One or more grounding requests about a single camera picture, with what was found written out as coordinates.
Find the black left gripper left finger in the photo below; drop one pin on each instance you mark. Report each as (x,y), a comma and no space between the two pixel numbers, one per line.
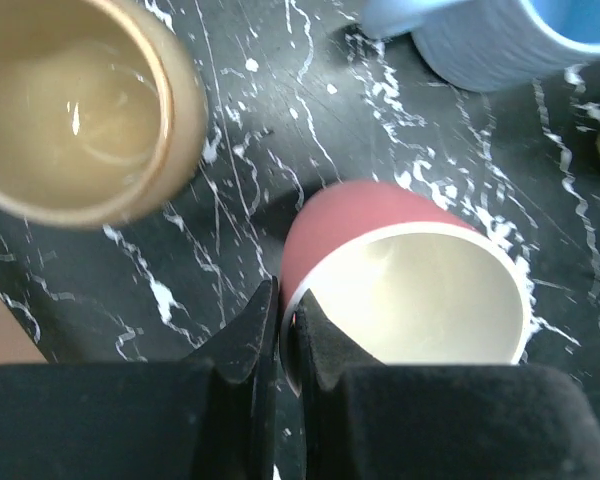
(209,415)

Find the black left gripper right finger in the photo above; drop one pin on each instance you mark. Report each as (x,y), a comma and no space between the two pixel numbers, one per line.
(367,420)

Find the pink mug cream inside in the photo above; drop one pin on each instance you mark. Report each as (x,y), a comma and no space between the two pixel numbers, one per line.
(408,281)

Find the orange plastic file organizer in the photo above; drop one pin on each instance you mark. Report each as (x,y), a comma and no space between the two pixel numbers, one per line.
(2,325)

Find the brown ceramic mug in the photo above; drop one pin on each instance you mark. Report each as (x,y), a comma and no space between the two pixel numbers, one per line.
(103,114)

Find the light blue mug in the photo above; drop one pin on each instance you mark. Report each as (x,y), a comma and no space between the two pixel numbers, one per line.
(489,45)

